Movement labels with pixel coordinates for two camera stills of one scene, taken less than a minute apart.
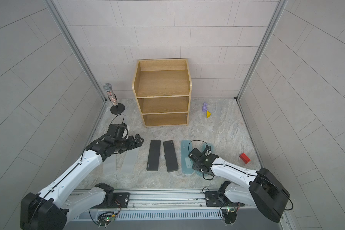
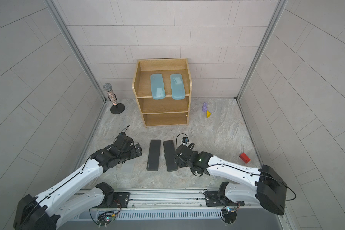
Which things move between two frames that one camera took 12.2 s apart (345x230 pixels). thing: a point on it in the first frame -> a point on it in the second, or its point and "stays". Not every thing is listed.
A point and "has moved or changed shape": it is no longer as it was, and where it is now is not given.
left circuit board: x=106 y=218 stays
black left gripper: x=133 y=144 -> x=135 y=154
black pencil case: x=154 y=155 stays
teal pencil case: x=187 y=147 has moved or changed shape
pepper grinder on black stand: x=117 y=109 stays
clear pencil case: x=129 y=163 stays
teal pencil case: x=204 y=145 -> x=157 y=86
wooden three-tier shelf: x=163 y=87 stays
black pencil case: x=170 y=155 stays
